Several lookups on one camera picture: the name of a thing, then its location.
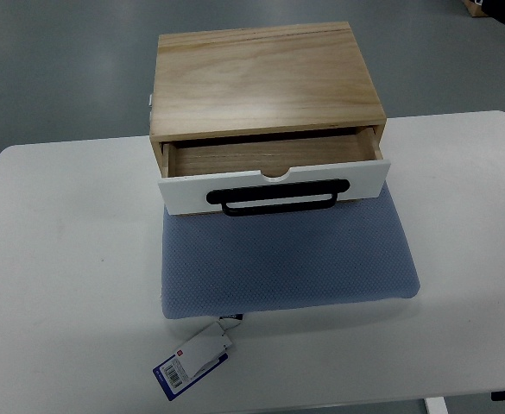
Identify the black drawer handle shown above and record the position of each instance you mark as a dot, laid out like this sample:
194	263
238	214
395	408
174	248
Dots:
225	197

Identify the white drawer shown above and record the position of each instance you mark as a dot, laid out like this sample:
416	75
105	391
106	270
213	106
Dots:
191	169

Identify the wooden drawer cabinet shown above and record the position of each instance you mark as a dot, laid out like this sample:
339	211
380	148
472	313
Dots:
261	82

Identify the blue grey cushion mat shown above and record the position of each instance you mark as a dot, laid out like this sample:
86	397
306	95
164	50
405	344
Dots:
216	265

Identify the white blue product tag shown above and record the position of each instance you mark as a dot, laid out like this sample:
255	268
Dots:
193	360

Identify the white table leg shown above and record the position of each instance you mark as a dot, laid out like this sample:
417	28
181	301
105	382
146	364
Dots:
436	405

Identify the cardboard box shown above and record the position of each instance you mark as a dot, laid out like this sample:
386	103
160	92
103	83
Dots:
474	8

